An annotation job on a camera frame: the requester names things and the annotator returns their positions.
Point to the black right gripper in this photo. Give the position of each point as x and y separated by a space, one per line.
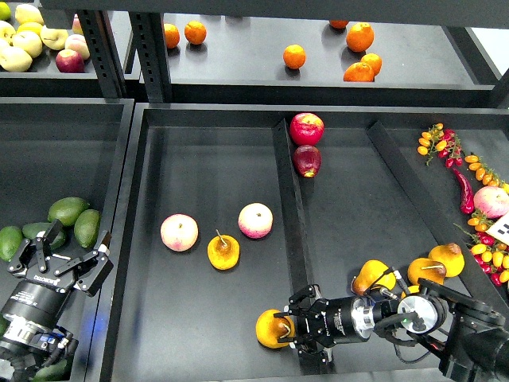
328 322

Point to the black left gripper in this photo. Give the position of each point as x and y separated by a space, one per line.
42 292

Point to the green avocado tray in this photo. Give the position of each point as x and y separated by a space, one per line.
4 324
86 228
67 210

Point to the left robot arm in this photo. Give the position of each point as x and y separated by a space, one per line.
34 340

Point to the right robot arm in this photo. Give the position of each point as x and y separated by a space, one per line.
466 335

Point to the dark green avocado under gripper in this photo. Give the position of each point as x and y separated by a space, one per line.
31 230

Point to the green avocado far left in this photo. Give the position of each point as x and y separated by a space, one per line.
10 240

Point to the yellow pear lying right tray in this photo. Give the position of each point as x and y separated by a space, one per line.
372 275

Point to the green avocado bottom left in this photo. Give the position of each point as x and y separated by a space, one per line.
61 371

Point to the yellow pear with stem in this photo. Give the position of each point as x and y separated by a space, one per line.
223 251

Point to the yellow pear low right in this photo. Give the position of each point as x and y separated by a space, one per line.
425 268

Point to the black left tray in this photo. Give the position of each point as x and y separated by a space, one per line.
59 147

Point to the black tray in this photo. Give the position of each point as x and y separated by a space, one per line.
216 227
59 147

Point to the pink apple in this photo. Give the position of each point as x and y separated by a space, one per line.
179 232
255 220
492 201

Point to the pink apple left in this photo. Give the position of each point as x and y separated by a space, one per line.
179 232

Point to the black centre tray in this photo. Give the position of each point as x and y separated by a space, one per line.
216 227

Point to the dark red apple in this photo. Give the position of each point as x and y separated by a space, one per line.
307 161

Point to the bright red apple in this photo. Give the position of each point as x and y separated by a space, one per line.
306 129

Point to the red apple on shelf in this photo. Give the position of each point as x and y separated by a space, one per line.
69 61

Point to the red chili pepper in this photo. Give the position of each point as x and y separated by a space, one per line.
466 193

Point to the pink apple far right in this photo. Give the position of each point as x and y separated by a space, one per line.
492 201

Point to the cherry tomato bunch top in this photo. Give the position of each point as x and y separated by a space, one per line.
441 142

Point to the orange leftmost shelf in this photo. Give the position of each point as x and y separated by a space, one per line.
172 35

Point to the orange front right shelf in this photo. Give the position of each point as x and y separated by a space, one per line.
359 72

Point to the orange centre shelf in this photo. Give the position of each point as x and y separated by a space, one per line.
294 57

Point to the large orange right shelf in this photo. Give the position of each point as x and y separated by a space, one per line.
360 37

